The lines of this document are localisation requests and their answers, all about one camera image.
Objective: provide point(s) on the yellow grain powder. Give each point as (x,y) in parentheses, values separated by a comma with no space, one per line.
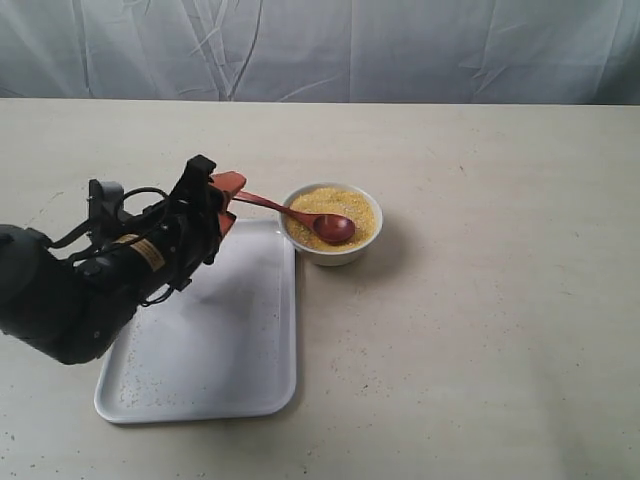
(350,204)

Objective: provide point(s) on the white rectangular plastic tray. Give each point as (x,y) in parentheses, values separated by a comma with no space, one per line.
(225,347)

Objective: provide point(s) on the dark brown wooden spoon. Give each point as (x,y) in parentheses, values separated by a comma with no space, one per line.
(331,228)

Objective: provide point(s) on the white backdrop curtain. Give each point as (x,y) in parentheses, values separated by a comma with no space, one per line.
(537,52)

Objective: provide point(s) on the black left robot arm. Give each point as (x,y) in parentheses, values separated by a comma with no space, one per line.
(70,298)

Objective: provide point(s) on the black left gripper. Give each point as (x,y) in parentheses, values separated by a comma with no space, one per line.
(147,240)

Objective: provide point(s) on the white ceramic bowl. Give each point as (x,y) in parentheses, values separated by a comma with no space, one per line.
(339,258)

